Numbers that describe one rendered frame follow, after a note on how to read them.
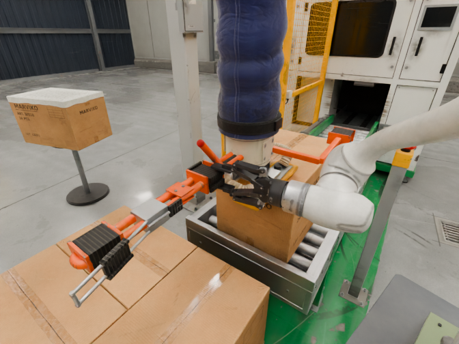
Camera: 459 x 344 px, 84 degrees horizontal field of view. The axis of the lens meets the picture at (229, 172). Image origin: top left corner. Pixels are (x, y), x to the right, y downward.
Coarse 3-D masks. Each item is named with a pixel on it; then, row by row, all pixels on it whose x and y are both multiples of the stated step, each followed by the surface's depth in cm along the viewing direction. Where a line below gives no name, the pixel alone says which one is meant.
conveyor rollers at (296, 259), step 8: (328, 128) 281; (352, 128) 277; (320, 136) 262; (360, 136) 258; (216, 216) 145; (216, 224) 141; (320, 232) 135; (312, 240) 130; (320, 240) 128; (304, 248) 124; (312, 248) 123; (296, 256) 119; (312, 256) 122; (296, 264) 118; (304, 264) 116
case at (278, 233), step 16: (288, 144) 134; (304, 144) 134; (320, 144) 134; (272, 160) 117; (304, 176) 104; (224, 192) 120; (224, 208) 124; (240, 208) 117; (272, 208) 106; (224, 224) 129; (240, 224) 122; (256, 224) 115; (272, 224) 109; (288, 224) 104; (304, 224) 120; (256, 240) 120; (272, 240) 113; (288, 240) 108; (288, 256) 113
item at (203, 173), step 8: (192, 168) 79; (200, 168) 79; (208, 168) 79; (192, 176) 76; (200, 176) 73; (208, 176) 75; (216, 176) 74; (192, 184) 77; (208, 184) 74; (216, 184) 76; (208, 192) 75
